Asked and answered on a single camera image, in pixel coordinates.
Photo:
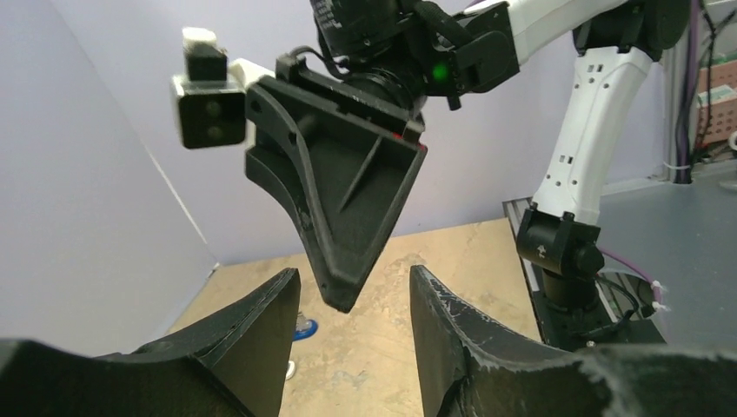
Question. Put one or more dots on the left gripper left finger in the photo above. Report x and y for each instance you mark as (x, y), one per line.
(230, 363)

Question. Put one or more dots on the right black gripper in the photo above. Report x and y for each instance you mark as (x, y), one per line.
(340, 157)

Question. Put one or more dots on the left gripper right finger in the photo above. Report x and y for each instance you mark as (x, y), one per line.
(472, 365)

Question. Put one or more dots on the blue stapler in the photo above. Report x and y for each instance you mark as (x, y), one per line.
(305, 329)

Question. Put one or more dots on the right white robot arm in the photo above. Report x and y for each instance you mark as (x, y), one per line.
(570, 112)

